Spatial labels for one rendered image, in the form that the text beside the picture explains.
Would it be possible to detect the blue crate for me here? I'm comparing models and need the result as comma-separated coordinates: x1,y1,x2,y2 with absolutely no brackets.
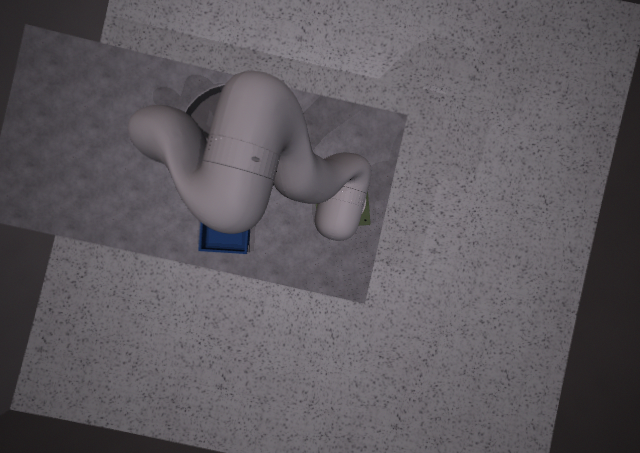
198,222,250,254

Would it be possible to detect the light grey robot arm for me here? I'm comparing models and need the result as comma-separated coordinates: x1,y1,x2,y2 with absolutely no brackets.
128,71,371,241

